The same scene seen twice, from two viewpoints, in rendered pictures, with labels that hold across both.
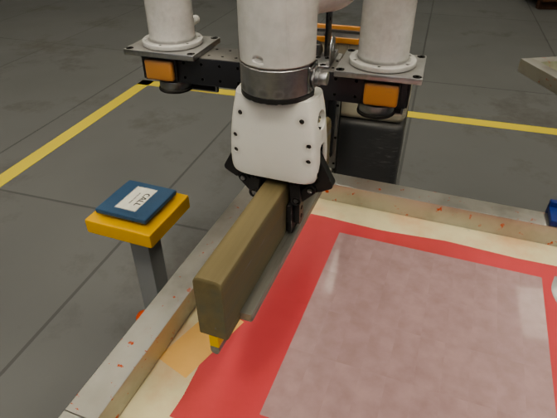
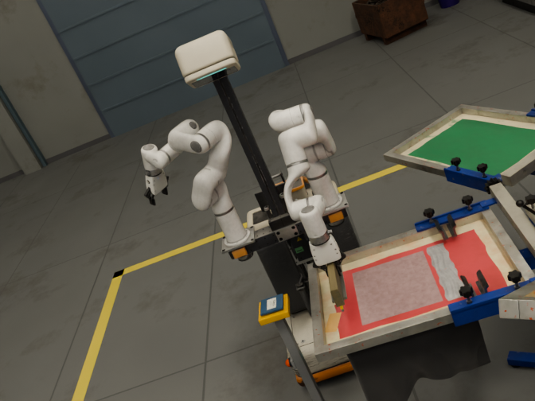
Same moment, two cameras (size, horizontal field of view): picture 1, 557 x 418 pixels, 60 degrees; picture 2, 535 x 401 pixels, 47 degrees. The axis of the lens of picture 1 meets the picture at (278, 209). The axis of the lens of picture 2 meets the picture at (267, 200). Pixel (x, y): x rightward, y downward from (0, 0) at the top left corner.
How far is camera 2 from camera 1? 181 cm
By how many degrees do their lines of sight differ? 14
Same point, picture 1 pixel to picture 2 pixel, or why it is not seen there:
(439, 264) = (390, 264)
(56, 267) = not seen: outside the picture
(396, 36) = (330, 194)
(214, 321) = (339, 301)
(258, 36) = (314, 231)
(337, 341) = (372, 300)
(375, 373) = (386, 301)
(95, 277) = not seen: outside the picture
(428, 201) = (375, 246)
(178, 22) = (240, 230)
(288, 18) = (318, 224)
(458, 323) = (403, 277)
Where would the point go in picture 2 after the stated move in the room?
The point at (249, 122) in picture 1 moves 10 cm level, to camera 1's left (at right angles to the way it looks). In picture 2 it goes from (318, 251) to (294, 264)
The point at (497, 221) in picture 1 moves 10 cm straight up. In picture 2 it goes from (401, 240) to (394, 220)
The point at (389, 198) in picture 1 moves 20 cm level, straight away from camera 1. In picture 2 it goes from (361, 252) to (353, 230)
